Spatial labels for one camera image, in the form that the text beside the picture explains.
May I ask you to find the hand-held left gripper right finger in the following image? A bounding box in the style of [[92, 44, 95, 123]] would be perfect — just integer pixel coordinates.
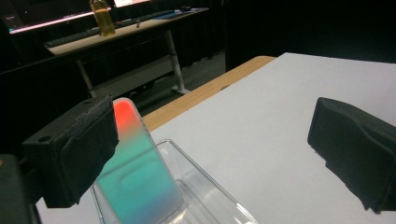
[[307, 96, 396, 215]]

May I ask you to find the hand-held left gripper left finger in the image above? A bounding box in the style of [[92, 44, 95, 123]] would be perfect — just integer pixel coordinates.
[[21, 94, 120, 209]]

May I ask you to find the iridescent phone case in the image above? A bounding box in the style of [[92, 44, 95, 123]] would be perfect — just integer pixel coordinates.
[[92, 97, 185, 224]]

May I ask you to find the clear plastic storage bin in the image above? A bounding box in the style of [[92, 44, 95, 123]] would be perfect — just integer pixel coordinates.
[[90, 138, 260, 224]]

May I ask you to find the black keyboard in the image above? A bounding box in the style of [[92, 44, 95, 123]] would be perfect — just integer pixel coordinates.
[[45, 9, 176, 49]]

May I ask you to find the white-legged office desk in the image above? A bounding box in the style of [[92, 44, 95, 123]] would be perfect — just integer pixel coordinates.
[[45, 7, 210, 98]]

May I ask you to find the bottle of yellow liquid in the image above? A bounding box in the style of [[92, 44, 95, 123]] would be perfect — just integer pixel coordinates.
[[89, 0, 117, 37]]

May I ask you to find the monitor with pink glow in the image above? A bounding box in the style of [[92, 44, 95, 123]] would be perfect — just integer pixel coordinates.
[[0, 0, 112, 35]]

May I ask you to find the small bright monitor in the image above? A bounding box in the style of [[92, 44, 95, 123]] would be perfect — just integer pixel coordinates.
[[112, 0, 153, 8]]

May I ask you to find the blue mouse pad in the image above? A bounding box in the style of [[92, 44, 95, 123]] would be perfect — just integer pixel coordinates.
[[152, 7, 201, 21]]

